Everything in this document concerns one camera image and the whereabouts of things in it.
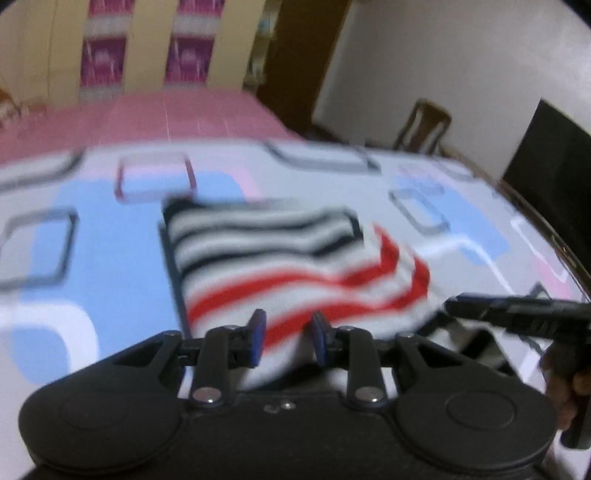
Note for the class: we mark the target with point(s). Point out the right hand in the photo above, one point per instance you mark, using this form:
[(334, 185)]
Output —
[(558, 389)]

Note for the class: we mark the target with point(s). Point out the pink bed cover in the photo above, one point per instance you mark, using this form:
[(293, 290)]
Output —
[(168, 115)]

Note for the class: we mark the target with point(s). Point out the yellow wardrobe with purple panels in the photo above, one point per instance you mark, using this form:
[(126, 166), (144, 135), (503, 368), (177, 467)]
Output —
[(64, 52)]

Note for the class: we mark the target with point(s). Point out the dark brown door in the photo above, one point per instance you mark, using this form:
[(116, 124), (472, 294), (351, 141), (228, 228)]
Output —
[(298, 59)]

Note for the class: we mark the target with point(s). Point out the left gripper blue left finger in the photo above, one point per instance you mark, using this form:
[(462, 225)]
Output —
[(256, 332)]

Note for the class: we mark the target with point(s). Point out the wooden chair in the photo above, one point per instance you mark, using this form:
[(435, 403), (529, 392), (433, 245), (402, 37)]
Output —
[(427, 124)]

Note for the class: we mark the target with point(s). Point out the red black striped white sweater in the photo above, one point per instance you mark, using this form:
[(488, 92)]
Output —
[(235, 258)]

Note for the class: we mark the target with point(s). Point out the black television screen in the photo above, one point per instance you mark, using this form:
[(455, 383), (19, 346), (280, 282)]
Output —
[(549, 179)]

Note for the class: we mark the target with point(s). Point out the white patterned bed sheet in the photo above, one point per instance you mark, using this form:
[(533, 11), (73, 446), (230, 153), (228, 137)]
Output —
[(86, 268)]

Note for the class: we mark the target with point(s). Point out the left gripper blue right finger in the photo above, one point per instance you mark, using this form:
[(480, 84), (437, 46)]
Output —
[(322, 336)]

